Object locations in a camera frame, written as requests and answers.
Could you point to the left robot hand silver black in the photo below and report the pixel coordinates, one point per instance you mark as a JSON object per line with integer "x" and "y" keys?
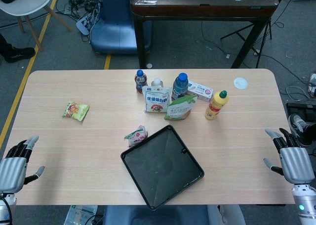
{"x": 13, "y": 165}

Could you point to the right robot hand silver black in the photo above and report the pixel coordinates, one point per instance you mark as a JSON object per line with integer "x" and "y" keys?
{"x": 295, "y": 163}

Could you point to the white green snack bag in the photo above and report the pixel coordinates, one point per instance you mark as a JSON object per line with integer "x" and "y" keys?
{"x": 137, "y": 136}

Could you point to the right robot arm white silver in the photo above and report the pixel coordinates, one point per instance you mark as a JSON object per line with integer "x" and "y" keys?
{"x": 306, "y": 202}

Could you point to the clear plastic bag green print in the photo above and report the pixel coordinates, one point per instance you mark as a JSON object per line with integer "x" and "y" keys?
{"x": 79, "y": 215}

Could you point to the green white pouch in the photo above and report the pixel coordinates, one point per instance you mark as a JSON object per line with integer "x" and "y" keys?
{"x": 179, "y": 108}

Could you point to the black square plastic tray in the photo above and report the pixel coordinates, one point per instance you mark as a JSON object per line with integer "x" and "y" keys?
{"x": 160, "y": 168}

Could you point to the white caster sugar bag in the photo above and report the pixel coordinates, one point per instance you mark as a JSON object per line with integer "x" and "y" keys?
{"x": 156, "y": 100}

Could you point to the grey white sneaker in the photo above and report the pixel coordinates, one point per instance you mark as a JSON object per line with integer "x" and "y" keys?
{"x": 300, "y": 126}

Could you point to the black flat case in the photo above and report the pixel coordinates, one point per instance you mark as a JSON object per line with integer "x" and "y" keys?
{"x": 300, "y": 108}

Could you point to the green yellow snack packet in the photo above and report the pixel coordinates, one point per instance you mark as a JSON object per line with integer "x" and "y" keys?
{"x": 75, "y": 110}

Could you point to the white round table grommet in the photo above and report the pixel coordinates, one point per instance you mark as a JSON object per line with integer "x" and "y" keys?
{"x": 240, "y": 83}

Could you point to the yellow bottle green cap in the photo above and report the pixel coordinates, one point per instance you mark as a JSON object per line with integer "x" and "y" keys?
{"x": 216, "y": 105}

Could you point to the black shoe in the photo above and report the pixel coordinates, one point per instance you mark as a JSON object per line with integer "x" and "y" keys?
{"x": 19, "y": 54}

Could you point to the white pink toothpaste box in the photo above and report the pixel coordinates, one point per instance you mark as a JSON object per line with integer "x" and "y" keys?
{"x": 201, "y": 90}

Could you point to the black tripod stand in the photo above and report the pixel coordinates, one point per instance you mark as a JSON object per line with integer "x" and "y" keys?
{"x": 243, "y": 35}

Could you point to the clear water bottle blue cap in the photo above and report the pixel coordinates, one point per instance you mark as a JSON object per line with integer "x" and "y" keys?
{"x": 179, "y": 86}

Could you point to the small cola bottle blue cap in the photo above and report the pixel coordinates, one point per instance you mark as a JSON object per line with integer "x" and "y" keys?
{"x": 140, "y": 82}

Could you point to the white power strip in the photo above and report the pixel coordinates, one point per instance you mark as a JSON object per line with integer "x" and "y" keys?
{"x": 84, "y": 24}

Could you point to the small white capped bottle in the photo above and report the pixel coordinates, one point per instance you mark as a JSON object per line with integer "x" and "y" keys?
{"x": 157, "y": 82}

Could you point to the white chair wooden legs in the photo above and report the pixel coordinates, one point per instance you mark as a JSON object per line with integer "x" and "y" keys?
{"x": 27, "y": 5}

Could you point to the brown mahjong table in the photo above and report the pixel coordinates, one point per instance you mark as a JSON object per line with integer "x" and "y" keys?
{"x": 197, "y": 10}

